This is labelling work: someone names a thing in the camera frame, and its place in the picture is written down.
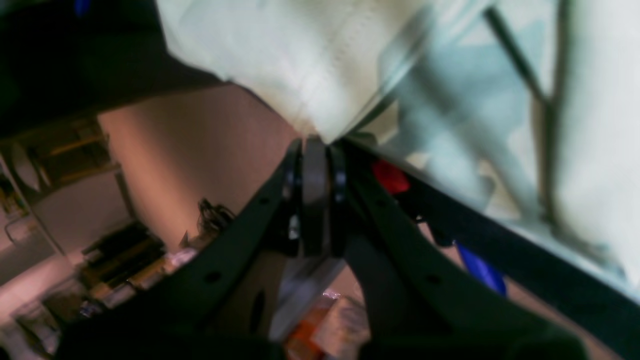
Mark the red black clamp with blue handle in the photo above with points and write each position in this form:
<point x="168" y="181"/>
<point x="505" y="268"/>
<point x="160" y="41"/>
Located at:
<point x="450" y="225"/>

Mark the black table cloth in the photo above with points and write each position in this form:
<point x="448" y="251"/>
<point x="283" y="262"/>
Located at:
<point x="62" y="59"/>

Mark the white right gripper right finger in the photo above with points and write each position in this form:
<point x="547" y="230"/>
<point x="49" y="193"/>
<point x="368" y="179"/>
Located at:
<point x="420" y="305"/>

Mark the light green T-shirt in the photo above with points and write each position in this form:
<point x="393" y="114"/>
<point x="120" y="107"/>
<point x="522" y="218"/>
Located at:
<point x="526" y="111"/>

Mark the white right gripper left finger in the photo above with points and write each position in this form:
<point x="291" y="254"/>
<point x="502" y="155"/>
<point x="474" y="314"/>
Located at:
<point x="220" y="304"/>

